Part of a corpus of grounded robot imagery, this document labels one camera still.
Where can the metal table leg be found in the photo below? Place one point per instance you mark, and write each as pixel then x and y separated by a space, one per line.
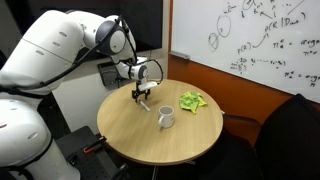
pixel 155 173

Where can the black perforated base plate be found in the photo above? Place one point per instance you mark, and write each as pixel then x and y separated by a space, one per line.
pixel 90 166

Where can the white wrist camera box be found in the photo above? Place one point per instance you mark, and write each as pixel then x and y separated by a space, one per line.
pixel 148 86

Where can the grey whiteboard tray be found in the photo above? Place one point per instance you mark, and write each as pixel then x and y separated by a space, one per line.
pixel 180 55

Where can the white ceramic mug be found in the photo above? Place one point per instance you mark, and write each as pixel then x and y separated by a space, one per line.
pixel 166 117

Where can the round wooden table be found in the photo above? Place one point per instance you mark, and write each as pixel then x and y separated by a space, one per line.
pixel 133 136

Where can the black office chair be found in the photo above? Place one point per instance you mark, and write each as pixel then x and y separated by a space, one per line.
pixel 290 143

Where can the whiteboard with writing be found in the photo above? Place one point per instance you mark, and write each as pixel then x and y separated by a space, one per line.
pixel 206 20

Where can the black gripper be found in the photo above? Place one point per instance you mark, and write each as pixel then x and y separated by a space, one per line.
pixel 139 93

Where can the grey marker pen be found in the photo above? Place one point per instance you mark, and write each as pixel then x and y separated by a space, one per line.
pixel 145 106

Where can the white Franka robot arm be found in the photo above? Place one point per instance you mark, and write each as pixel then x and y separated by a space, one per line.
pixel 50 50

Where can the green yellow crumpled cloth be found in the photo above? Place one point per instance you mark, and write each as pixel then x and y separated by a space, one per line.
pixel 190 101

